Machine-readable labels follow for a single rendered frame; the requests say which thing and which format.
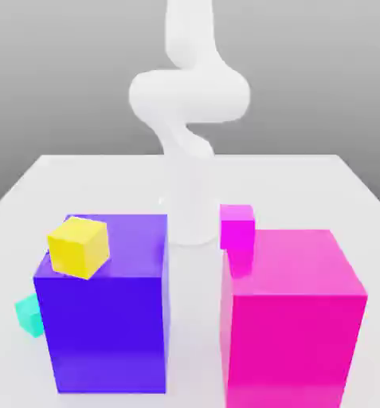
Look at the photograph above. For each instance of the small turquoise cube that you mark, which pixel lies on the small turquoise cube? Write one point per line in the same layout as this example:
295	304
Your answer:
30	314

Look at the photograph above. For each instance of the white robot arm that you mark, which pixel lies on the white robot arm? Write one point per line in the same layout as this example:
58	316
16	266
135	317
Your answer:
189	95

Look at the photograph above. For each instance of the large pink box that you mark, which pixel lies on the large pink box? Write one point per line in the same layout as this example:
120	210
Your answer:
291	334

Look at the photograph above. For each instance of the small magenta cube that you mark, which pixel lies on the small magenta cube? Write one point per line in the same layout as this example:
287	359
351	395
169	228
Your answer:
236	228

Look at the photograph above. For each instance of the large purple box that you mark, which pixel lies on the large purple box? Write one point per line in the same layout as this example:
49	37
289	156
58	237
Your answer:
106	325

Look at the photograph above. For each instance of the small yellow cube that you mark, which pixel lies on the small yellow cube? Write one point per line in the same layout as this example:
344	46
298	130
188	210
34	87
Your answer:
76	248

